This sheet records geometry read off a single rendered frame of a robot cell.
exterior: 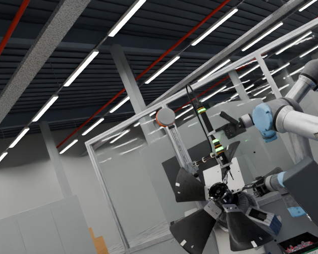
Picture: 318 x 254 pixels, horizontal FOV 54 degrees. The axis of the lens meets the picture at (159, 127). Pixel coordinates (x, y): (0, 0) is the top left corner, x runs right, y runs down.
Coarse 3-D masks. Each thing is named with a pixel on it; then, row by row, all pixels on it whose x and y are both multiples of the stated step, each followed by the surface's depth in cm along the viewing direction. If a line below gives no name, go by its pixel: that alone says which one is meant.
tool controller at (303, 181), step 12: (300, 168) 89; (312, 168) 87; (288, 180) 89; (300, 180) 88; (312, 180) 87; (288, 192) 91; (300, 192) 88; (312, 192) 87; (300, 204) 88; (312, 204) 87; (312, 216) 87
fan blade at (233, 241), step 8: (232, 216) 164; (240, 216) 165; (232, 224) 160; (240, 224) 160; (248, 224) 161; (256, 224) 162; (232, 232) 156; (240, 232) 156; (248, 232) 156; (256, 232) 156; (264, 232) 157; (232, 240) 152; (240, 240) 152; (248, 240) 152; (256, 240) 152; (264, 240) 152; (232, 248) 150; (240, 248) 149; (248, 248) 149
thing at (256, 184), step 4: (260, 180) 152; (264, 180) 146; (256, 184) 152; (260, 184) 148; (264, 184) 146; (256, 188) 150; (260, 188) 149; (264, 188) 146; (256, 192) 152; (260, 192) 151; (264, 192) 145; (268, 192) 151; (260, 196) 150
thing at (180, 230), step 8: (192, 216) 176; (200, 216) 175; (208, 216) 175; (176, 224) 176; (184, 224) 175; (192, 224) 174; (200, 224) 174; (208, 224) 174; (176, 232) 175; (184, 232) 174; (192, 232) 173; (200, 232) 173; (208, 232) 173; (192, 240) 172; (200, 240) 172; (200, 248) 170
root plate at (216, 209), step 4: (208, 204) 177; (212, 204) 177; (204, 208) 176; (208, 208) 177; (212, 208) 177; (216, 208) 177; (208, 212) 176; (212, 212) 176; (216, 212) 176; (220, 212) 176; (212, 216) 176; (216, 216) 176
